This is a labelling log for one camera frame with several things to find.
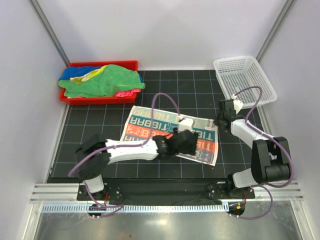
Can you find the slotted cable duct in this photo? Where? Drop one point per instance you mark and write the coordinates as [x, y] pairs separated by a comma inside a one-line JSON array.
[[89, 208]]

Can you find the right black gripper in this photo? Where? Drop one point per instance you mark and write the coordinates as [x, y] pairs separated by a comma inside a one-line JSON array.
[[217, 119]]

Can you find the printed rabbit towel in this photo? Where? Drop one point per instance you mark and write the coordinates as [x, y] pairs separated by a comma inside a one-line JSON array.
[[138, 124]]

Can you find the white perforated basket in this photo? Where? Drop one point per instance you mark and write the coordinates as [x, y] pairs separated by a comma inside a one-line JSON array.
[[240, 72]]

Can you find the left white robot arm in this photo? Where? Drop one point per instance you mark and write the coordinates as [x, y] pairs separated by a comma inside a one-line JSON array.
[[96, 153]]

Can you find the red plastic bin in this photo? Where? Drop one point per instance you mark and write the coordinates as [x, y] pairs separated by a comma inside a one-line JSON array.
[[129, 64]]

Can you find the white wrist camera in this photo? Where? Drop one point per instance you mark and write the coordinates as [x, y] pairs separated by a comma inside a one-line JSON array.
[[184, 123], [237, 104]]

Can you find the black grid mat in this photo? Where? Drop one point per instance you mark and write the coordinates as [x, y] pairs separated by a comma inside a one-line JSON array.
[[196, 92]]

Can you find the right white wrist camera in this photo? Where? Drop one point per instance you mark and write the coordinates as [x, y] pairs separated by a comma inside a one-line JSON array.
[[237, 104]]

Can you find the blue towel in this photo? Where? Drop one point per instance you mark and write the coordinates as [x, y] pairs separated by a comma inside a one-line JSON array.
[[71, 72]]

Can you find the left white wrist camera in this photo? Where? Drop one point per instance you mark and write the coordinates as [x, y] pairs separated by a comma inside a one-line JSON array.
[[184, 123]]

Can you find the yellow white towel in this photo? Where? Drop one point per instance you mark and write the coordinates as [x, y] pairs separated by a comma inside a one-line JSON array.
[[87, 76]]

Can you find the green towel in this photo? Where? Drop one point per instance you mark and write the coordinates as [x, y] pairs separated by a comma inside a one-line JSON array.
[[114, 78]]

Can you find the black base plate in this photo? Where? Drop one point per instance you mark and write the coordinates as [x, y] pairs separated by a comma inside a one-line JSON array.
[[170, 191]]

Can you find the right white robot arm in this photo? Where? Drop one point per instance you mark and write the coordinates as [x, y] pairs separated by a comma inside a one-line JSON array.
[[271, 162]]

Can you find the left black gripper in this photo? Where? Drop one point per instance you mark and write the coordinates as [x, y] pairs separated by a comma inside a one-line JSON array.
[[191, 150]]

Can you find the aluminium frame rail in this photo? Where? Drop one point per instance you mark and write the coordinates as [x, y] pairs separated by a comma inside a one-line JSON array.
[[68, 192]]

